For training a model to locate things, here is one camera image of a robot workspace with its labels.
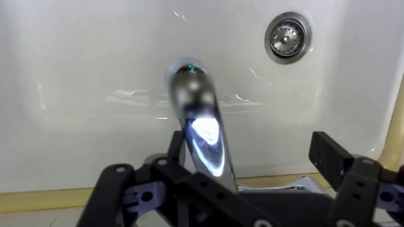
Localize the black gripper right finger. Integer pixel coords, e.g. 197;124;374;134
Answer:
308;132;404;227

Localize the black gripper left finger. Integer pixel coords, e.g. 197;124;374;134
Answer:
77;130;270;227

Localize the white sink basin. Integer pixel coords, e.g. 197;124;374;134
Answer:
0;0;404;196

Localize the metal sink drain strainer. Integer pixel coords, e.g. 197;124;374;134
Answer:
264;11;313;66

